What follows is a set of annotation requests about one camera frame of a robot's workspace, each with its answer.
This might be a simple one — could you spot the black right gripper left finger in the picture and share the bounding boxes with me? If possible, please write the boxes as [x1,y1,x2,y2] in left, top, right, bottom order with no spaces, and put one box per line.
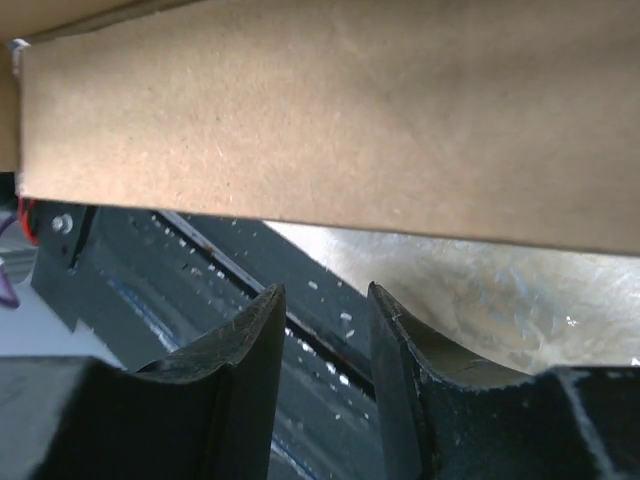
[1,285,286,479]

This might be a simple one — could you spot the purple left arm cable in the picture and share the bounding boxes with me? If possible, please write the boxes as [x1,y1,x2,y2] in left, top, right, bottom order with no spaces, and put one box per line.
[0,212,24,307]

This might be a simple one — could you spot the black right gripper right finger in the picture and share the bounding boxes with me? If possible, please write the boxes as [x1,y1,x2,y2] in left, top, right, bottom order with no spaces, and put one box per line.
[367,284,639,479]

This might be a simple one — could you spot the brown cardboard box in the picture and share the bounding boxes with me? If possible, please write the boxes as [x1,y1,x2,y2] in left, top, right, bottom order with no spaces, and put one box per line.
[1,1,639,255]

